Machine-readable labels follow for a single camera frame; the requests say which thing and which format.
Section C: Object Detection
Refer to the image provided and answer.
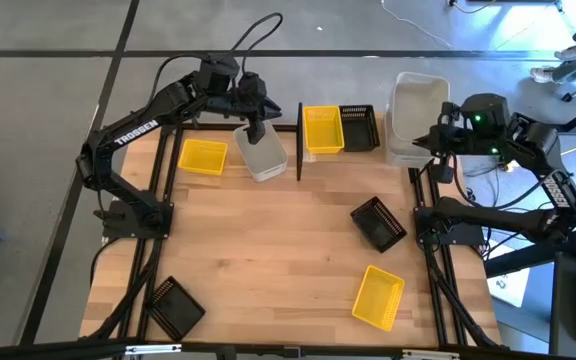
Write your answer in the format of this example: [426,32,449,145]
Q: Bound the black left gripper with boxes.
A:
[236,72,283,121]

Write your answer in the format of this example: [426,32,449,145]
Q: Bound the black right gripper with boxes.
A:
[412,102,469,157]

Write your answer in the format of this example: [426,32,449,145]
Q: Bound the grey plastic storage bin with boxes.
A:
[232,119,289,183]
[390,71,452,146]
[384,109,437,170]

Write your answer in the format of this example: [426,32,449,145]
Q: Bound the yellow slotted plastic basket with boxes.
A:
[302,105,346,155]
[177,138,229,177]
[351,264,406,333]

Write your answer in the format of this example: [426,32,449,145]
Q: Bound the black slotted plastic basket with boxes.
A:
[146,275,207,343]
[338,103,382,153]
[350,196,409,254]

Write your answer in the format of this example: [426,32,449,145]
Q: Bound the wooden shelf with black legs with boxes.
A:
[295,102,437,182]

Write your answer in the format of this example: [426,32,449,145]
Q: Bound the black desk beam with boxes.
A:
[484,239,576,279]

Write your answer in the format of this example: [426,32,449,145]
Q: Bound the white printed sheet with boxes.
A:
[486,267,532,309]

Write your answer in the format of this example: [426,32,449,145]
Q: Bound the person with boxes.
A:
[530,0,576,85]

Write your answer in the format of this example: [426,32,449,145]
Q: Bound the black crossbar with silver brackets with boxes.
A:
[0,339,576,360]

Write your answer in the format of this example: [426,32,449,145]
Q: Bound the black aluminium rig frame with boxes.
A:
[85,112,509,351]

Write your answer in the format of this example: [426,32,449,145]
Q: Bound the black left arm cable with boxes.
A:
[153,12,284,99]

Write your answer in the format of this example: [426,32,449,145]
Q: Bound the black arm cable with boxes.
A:
[450,152,564,211]
[153,12,284,99]

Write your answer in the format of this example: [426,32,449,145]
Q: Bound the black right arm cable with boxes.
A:
[450,152,564,211]

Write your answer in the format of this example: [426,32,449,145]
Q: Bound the white floor cable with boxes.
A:
[380,0,457,50]

